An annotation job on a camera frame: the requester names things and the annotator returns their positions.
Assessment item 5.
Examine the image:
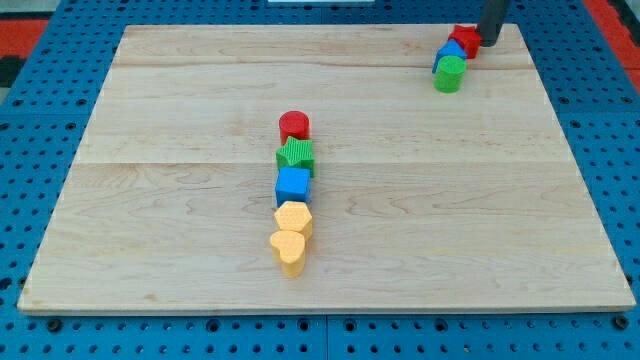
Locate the yellow heart block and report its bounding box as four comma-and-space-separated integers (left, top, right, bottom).
270, 230, 306, 278

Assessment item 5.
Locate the blue cube block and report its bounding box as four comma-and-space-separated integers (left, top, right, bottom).
275, 167, 311, 207

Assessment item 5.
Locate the green star block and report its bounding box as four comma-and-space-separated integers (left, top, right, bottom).
276, 136, 315, 177

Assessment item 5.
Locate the yellow hexagon block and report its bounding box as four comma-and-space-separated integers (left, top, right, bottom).
274, 201, 313, 240

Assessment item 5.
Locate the red cylinder block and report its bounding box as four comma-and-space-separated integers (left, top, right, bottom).
278, 110, 310, 145

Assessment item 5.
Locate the wooden board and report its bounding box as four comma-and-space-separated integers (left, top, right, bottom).
17, 24, 636, 316

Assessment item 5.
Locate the green cylinder block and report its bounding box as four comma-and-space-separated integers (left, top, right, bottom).
434, 55, 467, 93

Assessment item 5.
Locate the blue pentagon block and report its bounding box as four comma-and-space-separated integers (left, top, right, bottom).
432, 39, 467, 74

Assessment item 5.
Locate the red star block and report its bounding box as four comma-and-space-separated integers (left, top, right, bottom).
448, 24, 483, 59

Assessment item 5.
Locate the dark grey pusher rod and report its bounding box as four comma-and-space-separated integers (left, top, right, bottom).
476, 0, 510, 47

